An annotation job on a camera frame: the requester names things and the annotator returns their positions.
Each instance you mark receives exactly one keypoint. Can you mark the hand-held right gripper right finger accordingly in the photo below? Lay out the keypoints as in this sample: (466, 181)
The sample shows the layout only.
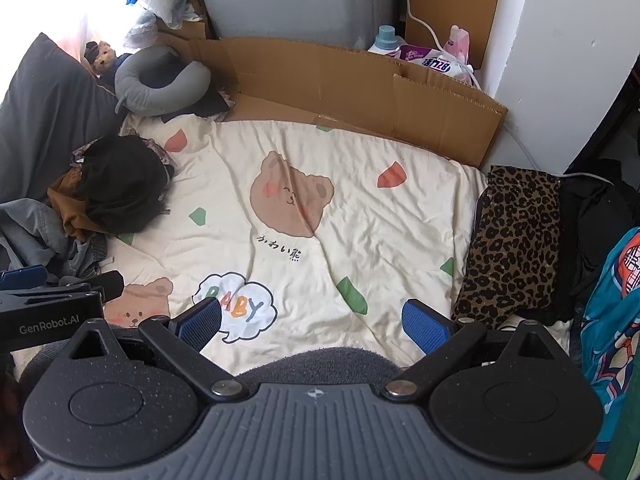
(430, 330)

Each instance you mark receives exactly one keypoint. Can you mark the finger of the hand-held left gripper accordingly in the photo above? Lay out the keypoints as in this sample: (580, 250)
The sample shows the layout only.
(100, 285)
(22, 278)

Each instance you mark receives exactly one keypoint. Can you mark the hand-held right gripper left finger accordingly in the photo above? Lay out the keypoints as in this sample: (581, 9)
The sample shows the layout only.
(200, 325)

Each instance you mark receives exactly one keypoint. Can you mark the leopard print garment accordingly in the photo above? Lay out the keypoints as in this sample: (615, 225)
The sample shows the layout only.
(515, 240)

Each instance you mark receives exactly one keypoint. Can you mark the grey denim jeans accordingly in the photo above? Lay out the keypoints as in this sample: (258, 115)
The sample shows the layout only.
(35, 235)

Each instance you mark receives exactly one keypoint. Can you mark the brown garment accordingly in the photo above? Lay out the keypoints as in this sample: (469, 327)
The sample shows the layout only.
(67, 205)

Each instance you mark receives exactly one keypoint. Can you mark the black garment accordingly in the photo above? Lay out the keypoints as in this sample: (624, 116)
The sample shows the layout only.
(125, 185)

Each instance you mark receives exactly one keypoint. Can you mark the cream bear printed blanket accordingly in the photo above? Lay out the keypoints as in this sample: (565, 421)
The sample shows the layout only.
(350, 220)

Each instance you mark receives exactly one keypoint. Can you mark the dark grey pillow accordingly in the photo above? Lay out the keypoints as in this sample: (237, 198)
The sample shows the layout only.
(45, 110)

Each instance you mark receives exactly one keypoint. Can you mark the teal printed cloth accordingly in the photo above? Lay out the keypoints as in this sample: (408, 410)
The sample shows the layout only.
(615, 340)

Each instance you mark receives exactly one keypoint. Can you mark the grey neck pillow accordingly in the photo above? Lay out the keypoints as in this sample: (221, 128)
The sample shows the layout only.
(160, 90)

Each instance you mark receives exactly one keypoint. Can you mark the dark cloth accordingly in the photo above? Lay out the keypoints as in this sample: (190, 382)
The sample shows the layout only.
(212, 105)

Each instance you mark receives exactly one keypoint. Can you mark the brown plush bear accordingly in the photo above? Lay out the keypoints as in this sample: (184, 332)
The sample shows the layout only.
(102, 57)

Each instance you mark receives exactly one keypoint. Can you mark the white laundry powder bag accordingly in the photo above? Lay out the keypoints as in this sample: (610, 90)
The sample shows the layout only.
(447, 67)

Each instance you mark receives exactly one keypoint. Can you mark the brown cardboard sheet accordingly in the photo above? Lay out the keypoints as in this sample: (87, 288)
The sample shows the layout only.
(325, 80)

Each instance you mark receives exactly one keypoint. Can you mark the purple white package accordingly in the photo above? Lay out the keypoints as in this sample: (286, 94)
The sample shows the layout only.
(415, 53)

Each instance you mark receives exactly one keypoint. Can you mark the pink bottle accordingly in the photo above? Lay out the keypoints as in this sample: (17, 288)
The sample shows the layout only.
(457, 42)

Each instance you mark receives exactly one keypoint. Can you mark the white blue-capped detergent bottle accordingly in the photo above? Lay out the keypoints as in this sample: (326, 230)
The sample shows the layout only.
(384, 40)

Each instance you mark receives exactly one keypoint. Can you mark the grey cabinet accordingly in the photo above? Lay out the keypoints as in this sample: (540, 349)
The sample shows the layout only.
(300, 0)

